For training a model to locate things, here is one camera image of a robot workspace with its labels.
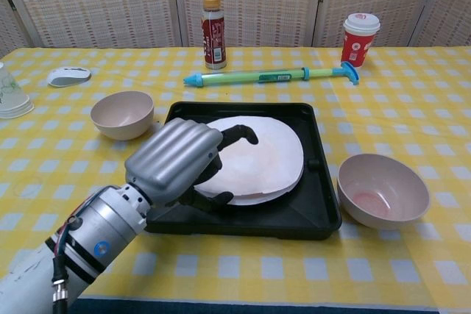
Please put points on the left silver and black robot hand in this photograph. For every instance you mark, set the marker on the left silver and black robot hand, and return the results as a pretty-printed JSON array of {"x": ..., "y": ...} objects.
[{"x": 173, "y": 159}]

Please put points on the plain beige bowl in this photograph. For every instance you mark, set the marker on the plain beige bowl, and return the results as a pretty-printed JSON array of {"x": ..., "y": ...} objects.
[{"x": 121, "y": 115}]

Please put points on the beige bowl with pink stain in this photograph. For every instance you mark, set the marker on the beige bowl with pink stain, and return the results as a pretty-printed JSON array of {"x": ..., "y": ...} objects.
[{"x": 382, "y": 189}]

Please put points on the black square plastic tray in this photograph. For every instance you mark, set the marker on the black square plastic tray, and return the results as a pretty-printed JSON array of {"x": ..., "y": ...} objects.
[{"x": 316, "y": 196}]

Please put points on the green and blue water squirter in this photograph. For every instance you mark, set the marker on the green and blue water squirter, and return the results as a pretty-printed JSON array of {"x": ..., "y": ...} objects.
[{"x": 239, "y": 76}]

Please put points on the brown-label bottle with orange cap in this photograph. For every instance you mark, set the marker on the brown-label bottle with orange cap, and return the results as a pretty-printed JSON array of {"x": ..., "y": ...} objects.
[{"x": 213, "y": 38}]

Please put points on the white computer mouse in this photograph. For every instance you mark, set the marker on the white computer mouse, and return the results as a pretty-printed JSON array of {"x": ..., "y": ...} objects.
[{"x": 68, "y": 75}]

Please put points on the yellow checkered tablecloth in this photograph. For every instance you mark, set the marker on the yellow checkered tablecloth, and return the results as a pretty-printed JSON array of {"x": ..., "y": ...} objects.
[{"x": 257, "y": 270}]

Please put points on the woven beige folding screen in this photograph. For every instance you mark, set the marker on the woven beige folding screen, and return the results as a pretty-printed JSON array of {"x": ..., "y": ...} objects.
[{"x": 110, "y": 5}]

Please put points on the stacked white paper cups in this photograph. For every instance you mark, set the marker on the stacked white paper cups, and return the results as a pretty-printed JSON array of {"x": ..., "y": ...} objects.
[{"x": 11, "y": 93}]

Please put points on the red paper cup white lid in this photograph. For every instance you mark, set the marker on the red paper cup white lid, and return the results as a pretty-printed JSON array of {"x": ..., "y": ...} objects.
[{"x": 358, "y": 45}]

